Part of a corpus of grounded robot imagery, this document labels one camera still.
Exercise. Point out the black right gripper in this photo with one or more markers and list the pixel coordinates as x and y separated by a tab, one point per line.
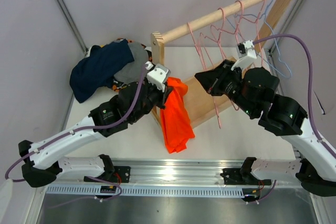
222	73

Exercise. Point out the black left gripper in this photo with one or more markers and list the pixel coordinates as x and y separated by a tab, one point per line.
163	96

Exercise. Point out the grey shorts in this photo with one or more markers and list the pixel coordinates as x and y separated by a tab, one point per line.
132	71

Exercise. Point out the orange camouflage shorts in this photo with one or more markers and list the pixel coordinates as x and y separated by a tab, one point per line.
117	85

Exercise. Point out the pink hanger of orange shorts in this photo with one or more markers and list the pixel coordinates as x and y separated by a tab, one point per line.
199	48

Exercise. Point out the pink hanger of grey shorts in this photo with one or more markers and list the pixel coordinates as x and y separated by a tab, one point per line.
240	19

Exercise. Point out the navy blue shorts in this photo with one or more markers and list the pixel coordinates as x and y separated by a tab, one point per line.
98	68

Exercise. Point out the pink hanger of navy shorts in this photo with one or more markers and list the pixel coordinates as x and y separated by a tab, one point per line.
216	39

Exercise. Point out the pink hanger of camouflage shorts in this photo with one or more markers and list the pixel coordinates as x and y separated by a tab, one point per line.
261	11

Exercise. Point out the blue wire hanger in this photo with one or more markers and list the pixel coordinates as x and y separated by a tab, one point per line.
266	58

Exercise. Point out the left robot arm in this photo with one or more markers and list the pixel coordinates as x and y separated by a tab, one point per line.
47	161

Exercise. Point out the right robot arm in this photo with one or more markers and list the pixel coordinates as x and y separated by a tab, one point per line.
254	92

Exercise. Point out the wooden clothes rack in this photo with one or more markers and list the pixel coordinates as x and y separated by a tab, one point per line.
200	106

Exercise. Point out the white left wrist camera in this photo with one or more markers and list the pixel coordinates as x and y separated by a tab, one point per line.
157	75

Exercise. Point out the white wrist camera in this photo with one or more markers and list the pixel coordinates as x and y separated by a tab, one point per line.
157	75
246	55

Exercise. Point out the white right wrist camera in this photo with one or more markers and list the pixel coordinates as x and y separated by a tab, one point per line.
246	55

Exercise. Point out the aluminium mounting rail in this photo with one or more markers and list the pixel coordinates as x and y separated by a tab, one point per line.
174	179

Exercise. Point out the aluminium corner post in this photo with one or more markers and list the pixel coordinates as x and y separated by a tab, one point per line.
71	24

